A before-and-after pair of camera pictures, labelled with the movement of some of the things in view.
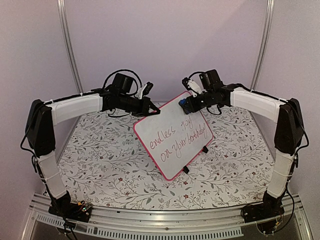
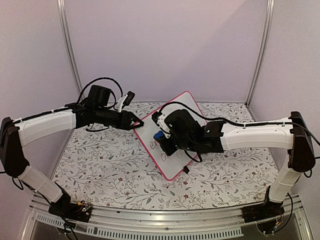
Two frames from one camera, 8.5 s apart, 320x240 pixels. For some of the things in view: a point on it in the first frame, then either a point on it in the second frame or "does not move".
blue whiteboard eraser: x=182 y=101 → x=158 y=135
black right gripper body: x=195 y=107 → x=168 y=150
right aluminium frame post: x=264 y=46 does not move
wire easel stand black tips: x=185 y=169 does not move
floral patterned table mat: x=105 y=163 does not move
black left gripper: x=144 y=111 → x=125 y=122
